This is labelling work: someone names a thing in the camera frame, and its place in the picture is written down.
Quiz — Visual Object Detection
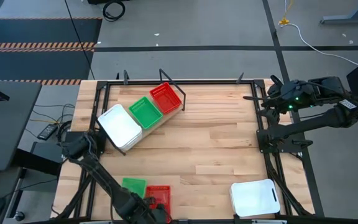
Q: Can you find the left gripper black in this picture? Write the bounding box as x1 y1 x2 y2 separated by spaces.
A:
134 197 169 224

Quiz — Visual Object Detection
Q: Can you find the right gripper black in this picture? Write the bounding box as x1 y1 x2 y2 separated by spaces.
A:
243 81 293 110

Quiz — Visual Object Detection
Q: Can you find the red slotted plastic basket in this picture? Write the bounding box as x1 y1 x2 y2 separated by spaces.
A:
144 185 172 224
149 82 183 115

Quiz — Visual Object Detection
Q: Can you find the green slotted plastic basket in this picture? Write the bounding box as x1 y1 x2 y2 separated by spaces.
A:
121 177 148 199
128 96 164 131

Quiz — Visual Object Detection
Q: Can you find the white plastic basket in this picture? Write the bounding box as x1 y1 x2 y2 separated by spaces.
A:
229 178 282 218
97 103 144 152

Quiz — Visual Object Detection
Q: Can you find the grey metal stand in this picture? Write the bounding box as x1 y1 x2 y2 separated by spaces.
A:
319 0 358 25

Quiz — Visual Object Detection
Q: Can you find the black computer case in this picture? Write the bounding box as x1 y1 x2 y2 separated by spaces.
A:
11 141 65 177

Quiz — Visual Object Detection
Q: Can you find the grey desk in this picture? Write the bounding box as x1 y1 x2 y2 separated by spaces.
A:
0 80 43 172

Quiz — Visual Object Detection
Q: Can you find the black mat with hazard stripes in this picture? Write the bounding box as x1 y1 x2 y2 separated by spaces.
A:
0 17 103 86

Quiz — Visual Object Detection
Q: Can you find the black aluminium table frame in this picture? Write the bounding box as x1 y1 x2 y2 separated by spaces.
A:
51 70 316 224

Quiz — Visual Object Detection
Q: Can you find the white floor cable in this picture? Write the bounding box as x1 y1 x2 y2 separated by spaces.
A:
280 22 358 67

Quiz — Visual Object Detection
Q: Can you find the yellow cable with plug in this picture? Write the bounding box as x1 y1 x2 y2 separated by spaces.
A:
278 0 292 26

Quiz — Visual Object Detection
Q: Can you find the black cable bundle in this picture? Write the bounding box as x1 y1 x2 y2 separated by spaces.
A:
56 119 76 144

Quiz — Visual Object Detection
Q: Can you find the coiled black cable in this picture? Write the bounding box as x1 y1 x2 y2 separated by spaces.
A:
102 0 126 22

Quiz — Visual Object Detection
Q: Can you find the long black floor cable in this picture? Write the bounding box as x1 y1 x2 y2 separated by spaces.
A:
63 0 96 81

